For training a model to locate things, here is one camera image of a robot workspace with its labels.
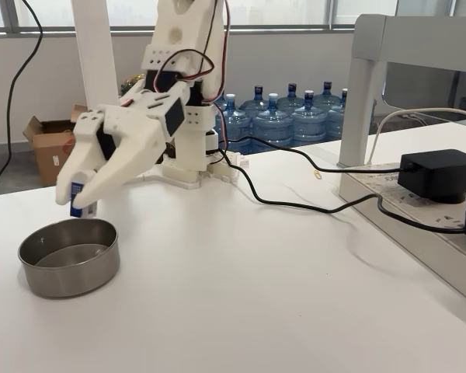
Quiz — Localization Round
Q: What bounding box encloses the black adapter cable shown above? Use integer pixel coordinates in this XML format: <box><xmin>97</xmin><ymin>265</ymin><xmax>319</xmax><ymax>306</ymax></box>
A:
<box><xmin>227</xmin><ymin>135</ymin><xmax>416</xmax><ymax>174</ymax></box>

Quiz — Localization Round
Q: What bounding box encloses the black power adapter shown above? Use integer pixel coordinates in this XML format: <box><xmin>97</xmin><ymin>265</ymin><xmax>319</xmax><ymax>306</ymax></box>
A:
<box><xmin>396</xmin><ymin>149</ymin><xmax>466</xmax><ymax>205</ymax></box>

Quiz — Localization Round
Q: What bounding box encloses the small white and blue box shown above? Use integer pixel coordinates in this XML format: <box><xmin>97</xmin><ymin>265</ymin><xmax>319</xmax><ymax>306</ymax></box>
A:
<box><xmin>69</xmin><ymin>181</ymin><xmax>99</xmax><ymax>218</ymax></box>

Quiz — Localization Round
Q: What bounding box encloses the red servo cable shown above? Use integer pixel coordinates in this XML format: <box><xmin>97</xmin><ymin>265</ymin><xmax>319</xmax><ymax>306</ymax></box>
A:
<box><xmin>154</xmin><ymin>0</ymin><xmax>232</xmax><ymax>156</ymax></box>

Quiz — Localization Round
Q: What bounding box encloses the open cardboard box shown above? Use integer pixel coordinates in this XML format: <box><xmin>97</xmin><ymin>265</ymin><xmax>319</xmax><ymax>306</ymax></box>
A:
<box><xmin>22</xmin><ymin>103</ymin><xmax>89</xmax><ymax>187</ymax></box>

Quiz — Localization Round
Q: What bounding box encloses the white monitor riser shelf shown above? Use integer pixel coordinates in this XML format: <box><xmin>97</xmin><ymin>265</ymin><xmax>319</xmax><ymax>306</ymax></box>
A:
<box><xmin>337</xmin><ymin>13</ymin><xmax>466</xmax><ymax>169</ymax></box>

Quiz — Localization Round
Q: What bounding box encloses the white power strip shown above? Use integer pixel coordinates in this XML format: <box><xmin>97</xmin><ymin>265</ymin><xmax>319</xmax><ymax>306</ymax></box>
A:
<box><xmin>339</xmin><ymin>162</ymin><xmax>466</xmax><ymax>309</ymax></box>

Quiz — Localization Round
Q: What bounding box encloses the tinsel christmas wreath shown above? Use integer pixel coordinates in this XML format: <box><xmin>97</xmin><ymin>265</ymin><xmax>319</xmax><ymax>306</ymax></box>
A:
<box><xmin>120</xmin><ymin>72</ymin><xmax>147</xmax><ymax>96</ymax></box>

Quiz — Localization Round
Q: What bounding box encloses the white cable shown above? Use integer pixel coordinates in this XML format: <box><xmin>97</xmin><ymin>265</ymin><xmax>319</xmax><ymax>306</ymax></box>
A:
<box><xmin>367</xmin><ymin>107</ymin><xmax>466</xmax><ymax>166</ymax></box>

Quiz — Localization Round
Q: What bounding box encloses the round metal bowl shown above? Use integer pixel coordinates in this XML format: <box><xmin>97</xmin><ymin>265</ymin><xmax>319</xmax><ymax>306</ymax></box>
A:
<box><xmin>17</xmin><ymin>218</ymin><xmax>121</xmax><ymax>299</ymax></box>

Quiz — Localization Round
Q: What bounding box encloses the black hanging cable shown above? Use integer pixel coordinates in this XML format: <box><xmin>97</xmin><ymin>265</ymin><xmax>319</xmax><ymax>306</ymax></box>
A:
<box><xmin>0</xmin><ymin>0</ymin><xmax>44</xmax><ymax>197</ymax></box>

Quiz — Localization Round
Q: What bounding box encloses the white stand post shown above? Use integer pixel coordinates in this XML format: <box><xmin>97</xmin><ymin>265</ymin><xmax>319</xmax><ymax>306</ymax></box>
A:
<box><xmin>70</xmin><ymin>0</ymin><xmax>121</xmax><ymax>125</ymax></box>

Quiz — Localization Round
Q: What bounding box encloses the black power cable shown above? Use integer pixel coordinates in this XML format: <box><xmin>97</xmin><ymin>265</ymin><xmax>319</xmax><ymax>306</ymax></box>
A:
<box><xmin>217</xmin><ymin>149</ymin><xmax>466</xmax><ymax>236</ymax></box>

